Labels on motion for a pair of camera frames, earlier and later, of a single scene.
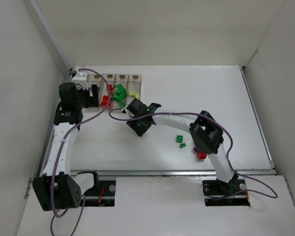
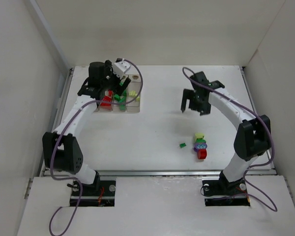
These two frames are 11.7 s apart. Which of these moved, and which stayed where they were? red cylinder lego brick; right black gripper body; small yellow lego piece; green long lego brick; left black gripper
Moved: left black gripper; right black gripper body
Stayed: red cylinder lego brick; green long lego brick; small yellow lego piece
